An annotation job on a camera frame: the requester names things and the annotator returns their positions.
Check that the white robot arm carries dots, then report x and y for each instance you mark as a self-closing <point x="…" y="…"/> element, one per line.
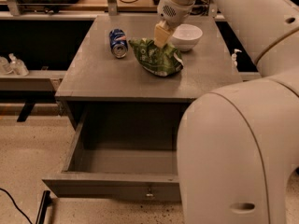
<point x="239" y="144"/>

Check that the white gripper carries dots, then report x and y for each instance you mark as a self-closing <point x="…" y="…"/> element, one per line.
<point x="172" y="12"/>

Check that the metal drawer knob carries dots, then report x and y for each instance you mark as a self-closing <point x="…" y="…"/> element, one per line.
<point x="149" y="193"/>

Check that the black stand leg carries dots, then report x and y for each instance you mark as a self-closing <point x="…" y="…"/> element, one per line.
<point x="43" y="207"/>

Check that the green jalapeno chip bag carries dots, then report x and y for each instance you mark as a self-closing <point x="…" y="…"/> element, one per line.
<point x="161" y="62"/>

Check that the grey cabinet counter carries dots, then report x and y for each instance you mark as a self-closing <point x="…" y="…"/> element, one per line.
<point x="96" y="76"/>

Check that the grey open top drawer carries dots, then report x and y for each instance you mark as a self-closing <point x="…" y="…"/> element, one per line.
<point x="118" y="155"/>

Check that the blue soda can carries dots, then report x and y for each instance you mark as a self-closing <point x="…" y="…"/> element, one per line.
<point x="118" y="43"/>

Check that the white pump dispenser bottle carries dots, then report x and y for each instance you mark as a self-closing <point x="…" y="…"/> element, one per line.
<point x="234" y="56"/>

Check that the white ceramic bowl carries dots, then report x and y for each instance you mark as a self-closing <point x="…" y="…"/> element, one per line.
<point x="186" y="37"/>

